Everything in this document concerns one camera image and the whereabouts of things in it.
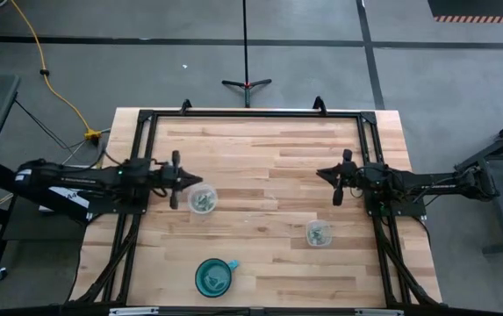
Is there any black metal workbench frame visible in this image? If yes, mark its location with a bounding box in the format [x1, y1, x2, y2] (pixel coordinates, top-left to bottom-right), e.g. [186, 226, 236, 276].
[454, 111, 503, 256]

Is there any black aluminium table frame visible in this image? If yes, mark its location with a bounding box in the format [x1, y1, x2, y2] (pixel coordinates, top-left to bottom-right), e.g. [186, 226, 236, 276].
[68, 97, 444, 309]

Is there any teal ceramic mug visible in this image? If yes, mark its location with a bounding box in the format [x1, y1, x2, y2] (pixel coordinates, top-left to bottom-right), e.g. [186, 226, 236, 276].
[194, 257, 240, 299]

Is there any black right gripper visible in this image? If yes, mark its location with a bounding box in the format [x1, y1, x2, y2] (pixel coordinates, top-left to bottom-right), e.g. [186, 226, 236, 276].
[315, 148, 369, 207]

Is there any clear plastic cup right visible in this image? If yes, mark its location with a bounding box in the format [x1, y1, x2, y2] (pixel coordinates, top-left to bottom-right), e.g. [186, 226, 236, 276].
[305, 219, 334, 248]

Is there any round clear plastic container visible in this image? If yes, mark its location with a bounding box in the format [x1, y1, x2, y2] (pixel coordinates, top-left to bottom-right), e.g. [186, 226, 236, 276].
[186, 182, 219, 216]

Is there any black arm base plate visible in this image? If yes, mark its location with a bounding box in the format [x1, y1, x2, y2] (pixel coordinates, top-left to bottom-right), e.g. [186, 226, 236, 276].
[84, 191, 150, 216]
[363, 192, 428, 219]

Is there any silver metal bracket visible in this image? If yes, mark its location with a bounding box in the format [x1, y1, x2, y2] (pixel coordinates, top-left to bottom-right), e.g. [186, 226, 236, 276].
[355, 307, 404, 316]
[108, 306, 161, 316]

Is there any white paper label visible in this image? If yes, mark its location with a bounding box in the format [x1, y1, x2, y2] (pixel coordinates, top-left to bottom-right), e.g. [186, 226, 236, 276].
[47, 185, 91, 211]

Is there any yellow extension cable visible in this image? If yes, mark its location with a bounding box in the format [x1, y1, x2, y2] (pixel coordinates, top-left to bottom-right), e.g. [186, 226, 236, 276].
[8, 0, 104, 142]

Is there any black tripod pole stand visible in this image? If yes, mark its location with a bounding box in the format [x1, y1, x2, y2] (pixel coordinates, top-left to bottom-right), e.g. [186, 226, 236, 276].
[220, 0, 274, 109]

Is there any thin black floor cable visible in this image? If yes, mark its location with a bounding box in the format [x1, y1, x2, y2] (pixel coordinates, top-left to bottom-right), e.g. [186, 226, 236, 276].
[12, 97, 86, 155]

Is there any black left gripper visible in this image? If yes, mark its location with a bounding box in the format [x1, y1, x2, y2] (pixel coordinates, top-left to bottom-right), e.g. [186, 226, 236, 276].
[147, 149, 204, 211]

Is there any black mat with hazard stripe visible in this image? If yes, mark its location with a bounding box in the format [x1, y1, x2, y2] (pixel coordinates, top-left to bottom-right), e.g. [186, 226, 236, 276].
[427, 0, 503, 25]

